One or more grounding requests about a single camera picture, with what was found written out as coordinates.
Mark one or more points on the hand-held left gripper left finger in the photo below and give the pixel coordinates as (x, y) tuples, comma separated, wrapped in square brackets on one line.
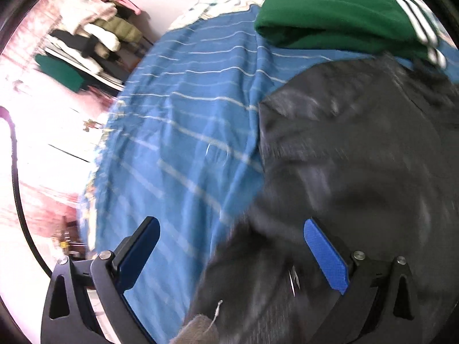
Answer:
[(138, 254)]

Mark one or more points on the green striped sweatshirt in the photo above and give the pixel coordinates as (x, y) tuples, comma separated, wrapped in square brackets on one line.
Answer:
[(340, 10)]

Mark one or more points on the black jacket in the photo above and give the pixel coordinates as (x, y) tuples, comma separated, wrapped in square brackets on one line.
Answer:
[(344, 186)]

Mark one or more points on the blue striped bed sheet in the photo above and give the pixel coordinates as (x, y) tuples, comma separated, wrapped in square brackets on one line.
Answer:
[(186, 132)]

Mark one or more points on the green hanging garment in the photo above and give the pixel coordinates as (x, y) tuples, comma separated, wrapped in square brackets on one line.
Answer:
[(59, 71)]

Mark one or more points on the clothes rack with garments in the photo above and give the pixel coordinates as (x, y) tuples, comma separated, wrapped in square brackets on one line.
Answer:
[(93, 32)]

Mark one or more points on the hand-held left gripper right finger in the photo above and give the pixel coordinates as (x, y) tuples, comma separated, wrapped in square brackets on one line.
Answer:
[(328, 258)]

